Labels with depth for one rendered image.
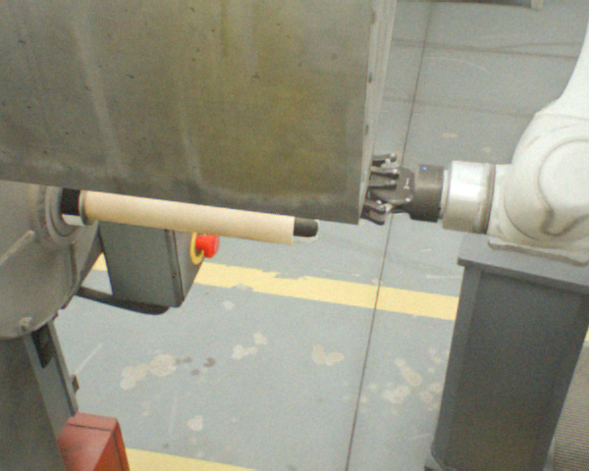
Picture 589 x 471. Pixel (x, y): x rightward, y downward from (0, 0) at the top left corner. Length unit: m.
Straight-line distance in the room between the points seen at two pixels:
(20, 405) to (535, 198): 0.68
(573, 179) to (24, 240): 0.49
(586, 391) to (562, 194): 1.52
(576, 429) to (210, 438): 0.94
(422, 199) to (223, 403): 1.26
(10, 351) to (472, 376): 1.02
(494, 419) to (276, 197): 1.42
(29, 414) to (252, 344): 1.21
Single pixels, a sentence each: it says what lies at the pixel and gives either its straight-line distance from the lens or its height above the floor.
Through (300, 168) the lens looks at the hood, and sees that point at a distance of 0.40.
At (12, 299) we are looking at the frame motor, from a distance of 0.67.
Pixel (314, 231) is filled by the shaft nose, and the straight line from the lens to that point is 0.62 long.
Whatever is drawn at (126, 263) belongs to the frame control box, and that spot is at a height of 0.99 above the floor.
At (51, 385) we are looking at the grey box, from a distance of 1.20.
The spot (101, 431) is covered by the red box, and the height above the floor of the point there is 0.62.
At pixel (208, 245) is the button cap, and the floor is 0.99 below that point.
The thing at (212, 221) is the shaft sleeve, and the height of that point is 1.26.
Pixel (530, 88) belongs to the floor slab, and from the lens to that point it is 3.56.
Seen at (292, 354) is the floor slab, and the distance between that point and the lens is 2.19.
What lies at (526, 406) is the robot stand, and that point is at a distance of 1.74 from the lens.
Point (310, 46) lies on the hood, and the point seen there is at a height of 1.49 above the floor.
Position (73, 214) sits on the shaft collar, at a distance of 0.67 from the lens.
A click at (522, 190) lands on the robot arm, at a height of 1.20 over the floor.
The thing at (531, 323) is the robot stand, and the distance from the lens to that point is 1.56.
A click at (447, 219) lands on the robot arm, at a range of 0.95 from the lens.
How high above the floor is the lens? 1.65
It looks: 39 degrees down
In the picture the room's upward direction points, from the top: straight up
